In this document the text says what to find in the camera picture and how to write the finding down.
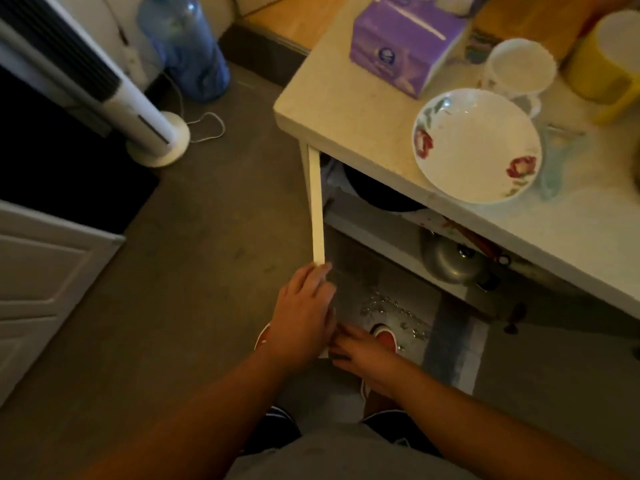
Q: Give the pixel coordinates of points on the person's left hand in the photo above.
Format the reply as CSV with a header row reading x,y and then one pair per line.
x,y
297,324

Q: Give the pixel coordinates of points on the person's right hand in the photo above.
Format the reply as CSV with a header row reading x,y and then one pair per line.
x,y
371,357

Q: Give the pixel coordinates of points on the person's left fingers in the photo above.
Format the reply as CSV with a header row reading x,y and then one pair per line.
x,y
316,282

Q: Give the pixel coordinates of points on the person's right fingers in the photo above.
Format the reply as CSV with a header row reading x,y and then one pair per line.
x,y
346,347

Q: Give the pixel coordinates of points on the white cabinet door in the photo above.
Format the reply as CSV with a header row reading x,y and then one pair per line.
x,y
317,219

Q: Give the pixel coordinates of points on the person's right forearm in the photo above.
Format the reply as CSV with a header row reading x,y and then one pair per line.
x,y
475,429

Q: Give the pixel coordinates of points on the person's left forearm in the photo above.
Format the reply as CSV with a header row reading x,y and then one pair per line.
x,y
200,424

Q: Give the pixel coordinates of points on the red shoe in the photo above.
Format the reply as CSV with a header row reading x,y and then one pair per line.
x,y
386,337
262,337

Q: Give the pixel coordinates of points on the black pan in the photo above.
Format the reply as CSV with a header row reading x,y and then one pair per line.
x,y
380,194

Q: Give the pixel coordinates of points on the grey shirt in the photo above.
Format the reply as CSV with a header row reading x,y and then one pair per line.
x,y
350,457

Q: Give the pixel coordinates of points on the black shorts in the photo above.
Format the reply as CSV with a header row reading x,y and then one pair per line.
x,y
272,429

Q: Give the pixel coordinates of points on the metal kettle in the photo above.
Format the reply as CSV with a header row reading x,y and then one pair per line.
x,y
452,259

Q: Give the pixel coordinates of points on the white floral bowl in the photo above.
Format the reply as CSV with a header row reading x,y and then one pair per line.
x,y
475,144

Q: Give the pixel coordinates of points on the white tower fan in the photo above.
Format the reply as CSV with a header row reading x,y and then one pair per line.
x,y
150,129

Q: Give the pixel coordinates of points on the purple tissue box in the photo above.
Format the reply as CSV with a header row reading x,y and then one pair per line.
x,y
400,44

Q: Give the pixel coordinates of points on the white counter cabinet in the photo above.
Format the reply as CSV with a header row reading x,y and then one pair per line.
x,y
575,234

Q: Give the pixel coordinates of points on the blue water bottle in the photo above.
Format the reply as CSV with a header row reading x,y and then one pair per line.
x,y
192,54

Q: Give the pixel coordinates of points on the white panelled door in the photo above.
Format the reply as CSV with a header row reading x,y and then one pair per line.
x,y
45,284

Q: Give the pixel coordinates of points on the white ceramic mug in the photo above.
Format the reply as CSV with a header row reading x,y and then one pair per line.
x,y
520,69

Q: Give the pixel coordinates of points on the brown wooden board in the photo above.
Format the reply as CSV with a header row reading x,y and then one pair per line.
x,y
540,19

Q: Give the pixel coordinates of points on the yellow plastic mug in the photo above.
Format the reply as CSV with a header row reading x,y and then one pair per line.
x,y
602,59

